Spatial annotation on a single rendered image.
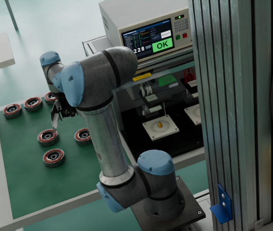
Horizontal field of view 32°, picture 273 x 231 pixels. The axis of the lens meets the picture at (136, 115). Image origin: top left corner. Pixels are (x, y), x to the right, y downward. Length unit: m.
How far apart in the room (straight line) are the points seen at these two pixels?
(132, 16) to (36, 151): 0.88
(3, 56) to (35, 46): 2.81
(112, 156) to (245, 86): 0.55
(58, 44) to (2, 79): 0.76
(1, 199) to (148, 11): 1.17
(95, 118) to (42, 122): 1.43
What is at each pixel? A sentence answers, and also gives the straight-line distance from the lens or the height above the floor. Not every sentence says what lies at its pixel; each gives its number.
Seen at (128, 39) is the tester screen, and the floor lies 1.26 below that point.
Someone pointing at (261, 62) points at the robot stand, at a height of 1.76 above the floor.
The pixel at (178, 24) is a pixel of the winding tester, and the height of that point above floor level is 1.25.
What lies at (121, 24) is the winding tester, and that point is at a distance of 2.35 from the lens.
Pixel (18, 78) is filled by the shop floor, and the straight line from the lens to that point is 4.89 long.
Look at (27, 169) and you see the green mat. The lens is 2.52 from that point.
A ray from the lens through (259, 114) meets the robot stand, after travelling 1.13.
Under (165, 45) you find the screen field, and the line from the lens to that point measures 2.41.
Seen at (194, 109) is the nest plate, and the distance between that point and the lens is 2.57.
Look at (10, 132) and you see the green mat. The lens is 2.82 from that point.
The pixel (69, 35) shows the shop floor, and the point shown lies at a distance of 5.45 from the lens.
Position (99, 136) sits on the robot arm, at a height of 1.45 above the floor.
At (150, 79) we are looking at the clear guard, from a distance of 2.34.
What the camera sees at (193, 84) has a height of 0.92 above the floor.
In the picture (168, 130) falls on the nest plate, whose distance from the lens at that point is 2.45.
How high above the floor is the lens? 2.32
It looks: 36 degrees down
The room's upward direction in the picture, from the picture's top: 12 degrees counter-clockwise
